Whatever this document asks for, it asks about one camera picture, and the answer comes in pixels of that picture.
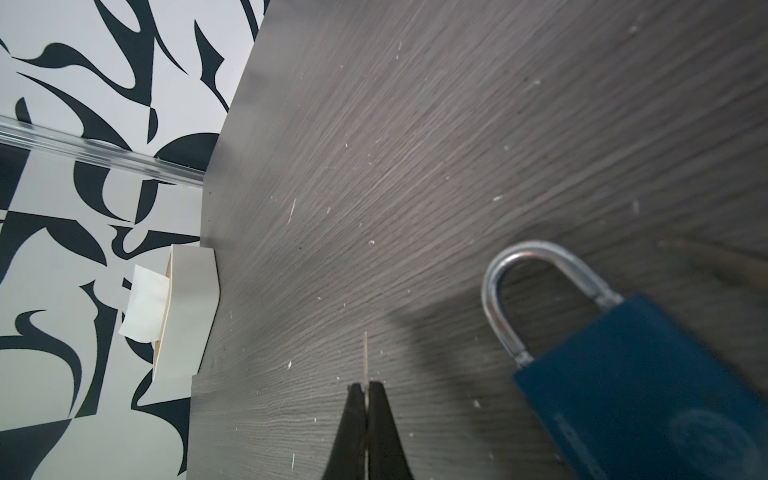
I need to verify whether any white tissue box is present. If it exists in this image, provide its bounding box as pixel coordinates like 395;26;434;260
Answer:
118;245;220;407

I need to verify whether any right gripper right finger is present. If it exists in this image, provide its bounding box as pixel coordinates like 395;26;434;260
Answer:
367;381;414;480

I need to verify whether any large blue padlock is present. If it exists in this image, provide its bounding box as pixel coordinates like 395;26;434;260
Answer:
481;240;767;479

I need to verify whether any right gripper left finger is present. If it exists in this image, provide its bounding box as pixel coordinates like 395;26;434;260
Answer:
322;383;366;480

